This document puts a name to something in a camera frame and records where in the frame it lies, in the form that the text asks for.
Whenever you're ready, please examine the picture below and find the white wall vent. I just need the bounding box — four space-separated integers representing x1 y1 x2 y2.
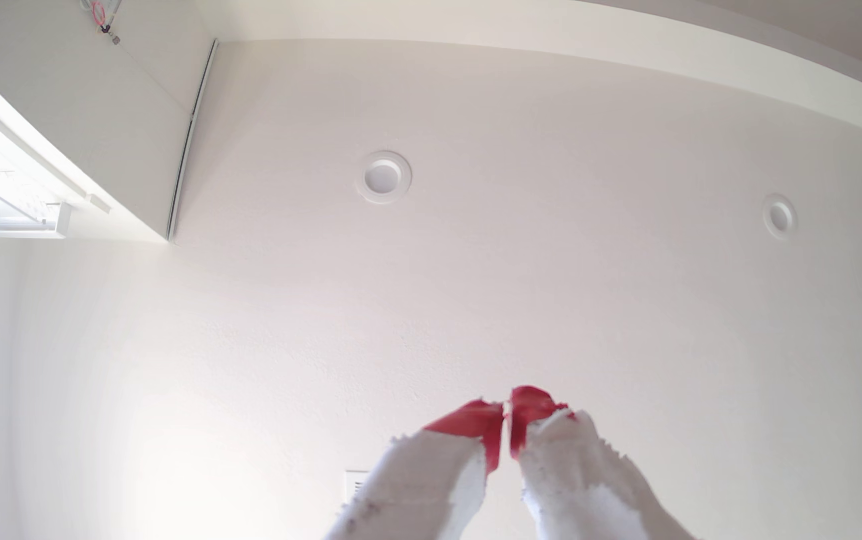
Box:
344 468 372 505

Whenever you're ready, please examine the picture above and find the round recessed ceiling light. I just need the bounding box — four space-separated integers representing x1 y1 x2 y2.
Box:
763 193 799 241
356 150 413 205

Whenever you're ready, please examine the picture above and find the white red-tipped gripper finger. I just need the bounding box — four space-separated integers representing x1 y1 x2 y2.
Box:
509 384 699 540
324 398 505 540

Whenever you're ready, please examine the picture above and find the white window blind headrail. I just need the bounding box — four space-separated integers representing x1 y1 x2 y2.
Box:
0 201 73 240

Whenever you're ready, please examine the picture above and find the red wire bundle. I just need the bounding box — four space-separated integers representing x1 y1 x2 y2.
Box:
88 0 123 46

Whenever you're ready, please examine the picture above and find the white trim strip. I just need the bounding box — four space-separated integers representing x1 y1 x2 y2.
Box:
166 37 219 243

